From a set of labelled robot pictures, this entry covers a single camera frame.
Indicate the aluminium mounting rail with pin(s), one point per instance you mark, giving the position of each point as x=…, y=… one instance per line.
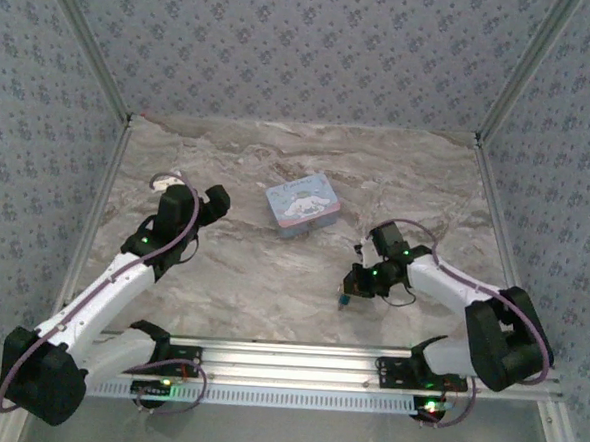
x=286, y=363

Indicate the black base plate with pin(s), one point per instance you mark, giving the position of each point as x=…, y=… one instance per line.
x=186, y=359
x=391, y=372

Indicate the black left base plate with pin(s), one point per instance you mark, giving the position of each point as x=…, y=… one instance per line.
x=186, y=359

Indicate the aluminium frame post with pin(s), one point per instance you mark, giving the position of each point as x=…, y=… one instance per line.
x=527, y=70
x=88, y=43

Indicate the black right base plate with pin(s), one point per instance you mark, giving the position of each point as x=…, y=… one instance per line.
x=391, y=372

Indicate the light blue cartoon tin box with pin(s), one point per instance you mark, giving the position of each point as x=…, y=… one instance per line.
x=303, y=204

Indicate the aluminium side frame rail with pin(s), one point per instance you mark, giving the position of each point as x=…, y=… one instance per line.
x=500, y=228
x=90, y=218

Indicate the controller board green light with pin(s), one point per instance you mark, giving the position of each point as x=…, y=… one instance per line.
x=152, y=386
x=431, y=407

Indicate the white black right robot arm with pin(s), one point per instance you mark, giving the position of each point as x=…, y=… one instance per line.
x=470, y=297

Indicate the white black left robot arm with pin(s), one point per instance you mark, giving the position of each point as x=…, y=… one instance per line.
x=95, y=294

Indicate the left controller board green light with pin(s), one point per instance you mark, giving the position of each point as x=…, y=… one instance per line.
x=152, y=386

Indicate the small blue padlock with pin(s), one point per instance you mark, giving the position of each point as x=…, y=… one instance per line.
x=344, y=300

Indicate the right controller board green light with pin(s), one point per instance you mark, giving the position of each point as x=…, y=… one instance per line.
x=431, y=407

